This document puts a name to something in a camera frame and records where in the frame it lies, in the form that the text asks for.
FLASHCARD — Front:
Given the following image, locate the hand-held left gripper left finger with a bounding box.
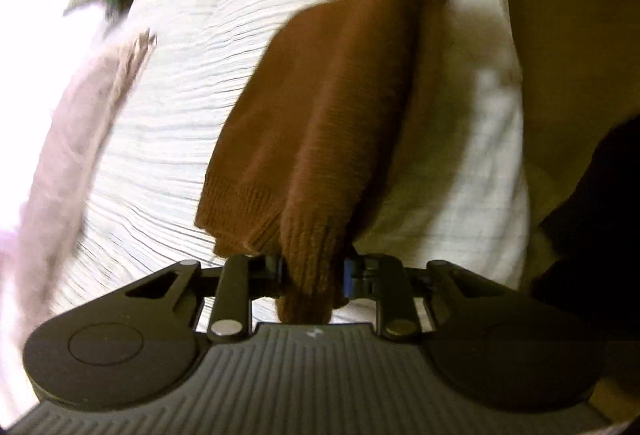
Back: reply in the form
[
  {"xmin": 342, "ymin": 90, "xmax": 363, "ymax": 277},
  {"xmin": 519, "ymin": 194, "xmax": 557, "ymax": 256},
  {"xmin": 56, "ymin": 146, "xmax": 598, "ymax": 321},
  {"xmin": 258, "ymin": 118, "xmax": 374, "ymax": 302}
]
[{"xmin": 107, "ymin": 254, "xmax": 287, "ymax": 344}]

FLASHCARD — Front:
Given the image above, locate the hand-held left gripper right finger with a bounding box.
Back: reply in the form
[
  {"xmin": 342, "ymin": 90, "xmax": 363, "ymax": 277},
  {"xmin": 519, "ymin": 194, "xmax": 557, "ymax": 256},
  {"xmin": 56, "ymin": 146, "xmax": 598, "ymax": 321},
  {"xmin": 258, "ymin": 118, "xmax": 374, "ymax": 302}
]
[{"xmin": 343, "ymin": 254, "xmax": 506, "ymax": 341}]

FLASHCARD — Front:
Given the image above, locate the brown knitted sweater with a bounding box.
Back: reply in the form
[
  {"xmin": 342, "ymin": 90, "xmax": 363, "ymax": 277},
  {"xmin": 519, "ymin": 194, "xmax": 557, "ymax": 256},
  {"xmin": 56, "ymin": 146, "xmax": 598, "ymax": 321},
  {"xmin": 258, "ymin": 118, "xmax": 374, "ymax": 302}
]
[{"xmin": 194, "ymin": 0, "xmax": 458, "ymax": 325}]

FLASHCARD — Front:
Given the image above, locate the striped grey bed sheet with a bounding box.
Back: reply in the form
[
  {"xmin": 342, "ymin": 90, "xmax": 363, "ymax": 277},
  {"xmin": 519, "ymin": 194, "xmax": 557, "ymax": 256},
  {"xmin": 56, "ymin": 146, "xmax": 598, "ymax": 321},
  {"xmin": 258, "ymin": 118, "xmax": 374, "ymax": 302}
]
[{"xmin": 30, "ymin": 0, "xmax": 532, "ymax": 336}]

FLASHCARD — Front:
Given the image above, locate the person's dark clothing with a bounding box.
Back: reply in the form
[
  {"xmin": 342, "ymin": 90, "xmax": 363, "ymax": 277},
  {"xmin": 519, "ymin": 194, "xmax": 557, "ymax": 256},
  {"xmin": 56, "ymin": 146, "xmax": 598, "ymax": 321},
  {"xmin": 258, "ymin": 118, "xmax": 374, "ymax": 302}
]
[{"xmin": 531, "ymin": 115, "xmax": 640, "ymax": 346}]

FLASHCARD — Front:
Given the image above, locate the mauve crumpled cloth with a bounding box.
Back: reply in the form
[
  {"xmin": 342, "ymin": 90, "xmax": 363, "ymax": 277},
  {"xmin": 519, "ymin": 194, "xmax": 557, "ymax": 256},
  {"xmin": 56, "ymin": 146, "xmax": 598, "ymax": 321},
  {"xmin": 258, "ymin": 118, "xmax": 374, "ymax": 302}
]
[{"xmin": 20, "ymin": 28, "xmax": 158, "ymax": 316}]

